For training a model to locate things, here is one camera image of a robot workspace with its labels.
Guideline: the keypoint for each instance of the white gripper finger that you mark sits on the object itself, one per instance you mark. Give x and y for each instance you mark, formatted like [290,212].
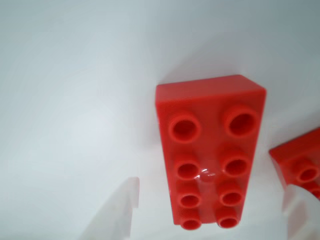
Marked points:
[303,215]
[117,212]

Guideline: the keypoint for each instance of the red lego brick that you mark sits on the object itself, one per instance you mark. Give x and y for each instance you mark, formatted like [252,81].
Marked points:
[210,140]

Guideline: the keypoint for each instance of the red lego baseplate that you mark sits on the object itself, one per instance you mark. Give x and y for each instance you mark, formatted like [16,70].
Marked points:
[295,155]

